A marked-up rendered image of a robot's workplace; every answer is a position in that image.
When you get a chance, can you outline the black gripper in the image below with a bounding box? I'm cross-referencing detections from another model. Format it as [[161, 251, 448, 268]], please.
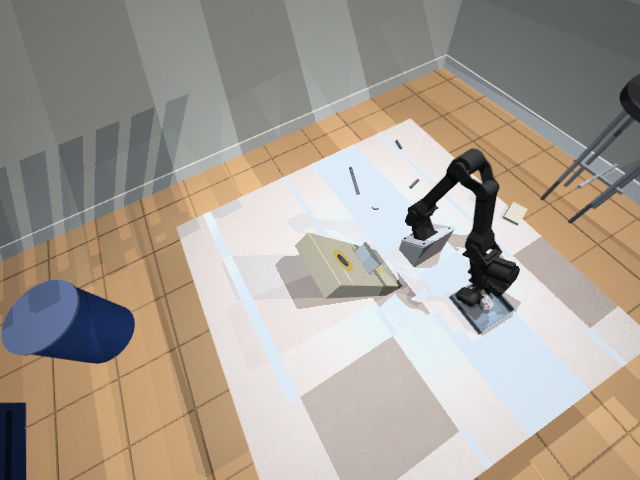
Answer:
[[456, 269, 488, 307]]

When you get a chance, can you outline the white cylinder with two red pins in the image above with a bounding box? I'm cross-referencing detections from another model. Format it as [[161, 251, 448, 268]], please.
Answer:
[[477, 293, 493, 311]]

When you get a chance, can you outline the beige flat panel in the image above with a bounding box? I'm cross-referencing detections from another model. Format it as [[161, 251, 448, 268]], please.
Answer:
[[295, 233, 402, 299]]

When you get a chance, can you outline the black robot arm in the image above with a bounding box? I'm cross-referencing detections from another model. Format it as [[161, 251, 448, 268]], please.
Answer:
[[405, 148, 520, 298]]

